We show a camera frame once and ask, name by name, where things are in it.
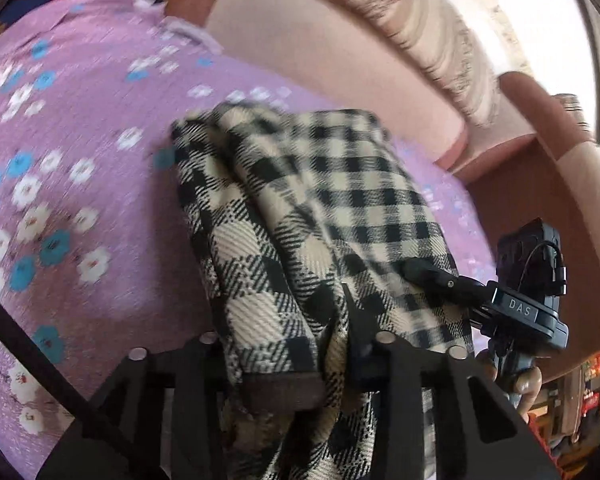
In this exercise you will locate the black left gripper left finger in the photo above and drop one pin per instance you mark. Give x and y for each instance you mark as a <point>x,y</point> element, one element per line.
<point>157,416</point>

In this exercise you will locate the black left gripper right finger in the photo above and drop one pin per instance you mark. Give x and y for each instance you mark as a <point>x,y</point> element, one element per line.
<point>477,433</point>

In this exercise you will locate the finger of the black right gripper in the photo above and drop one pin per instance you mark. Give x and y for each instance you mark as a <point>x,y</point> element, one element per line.
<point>441,287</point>

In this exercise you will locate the black cream checkered garment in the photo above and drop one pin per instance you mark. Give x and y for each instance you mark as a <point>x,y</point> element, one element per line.
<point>295,219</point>

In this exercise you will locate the person's right hand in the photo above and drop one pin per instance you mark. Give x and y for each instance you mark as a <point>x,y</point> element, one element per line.
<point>527,384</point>

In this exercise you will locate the brown wooden sofa side panel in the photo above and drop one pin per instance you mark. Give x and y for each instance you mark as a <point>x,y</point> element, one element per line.
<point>537,161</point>

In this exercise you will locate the purple floral bed sheet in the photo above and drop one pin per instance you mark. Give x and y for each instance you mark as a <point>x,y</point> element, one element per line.
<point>94,254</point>

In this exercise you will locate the striped beige bolster pillow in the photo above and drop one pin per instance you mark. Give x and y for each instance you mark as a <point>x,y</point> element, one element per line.
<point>433,35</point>

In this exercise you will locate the pink brown sofa backrest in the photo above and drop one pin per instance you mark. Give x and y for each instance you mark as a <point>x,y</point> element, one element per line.
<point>328,49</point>

